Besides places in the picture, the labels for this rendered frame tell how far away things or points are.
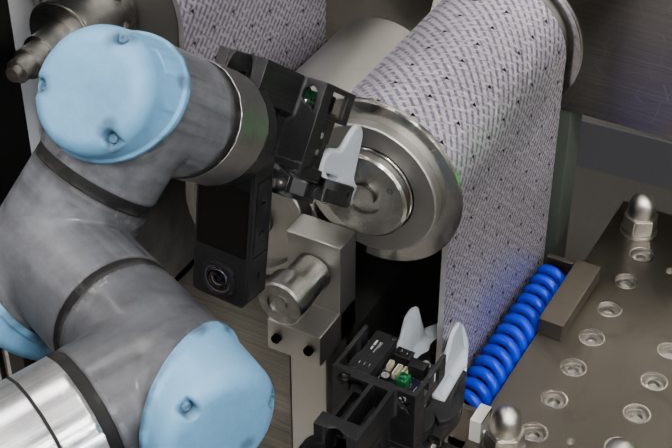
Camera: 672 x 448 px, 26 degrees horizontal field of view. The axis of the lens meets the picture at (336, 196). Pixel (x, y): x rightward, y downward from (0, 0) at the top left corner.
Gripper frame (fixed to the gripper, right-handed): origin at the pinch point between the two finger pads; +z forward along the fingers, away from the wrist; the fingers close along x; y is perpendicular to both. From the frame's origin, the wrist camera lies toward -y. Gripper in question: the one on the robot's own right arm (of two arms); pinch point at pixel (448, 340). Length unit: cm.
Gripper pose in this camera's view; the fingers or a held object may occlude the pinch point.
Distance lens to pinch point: 123.2
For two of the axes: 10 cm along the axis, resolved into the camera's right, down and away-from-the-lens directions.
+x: -8.7, -3.0, 3.9
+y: 0.0, -8.0, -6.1
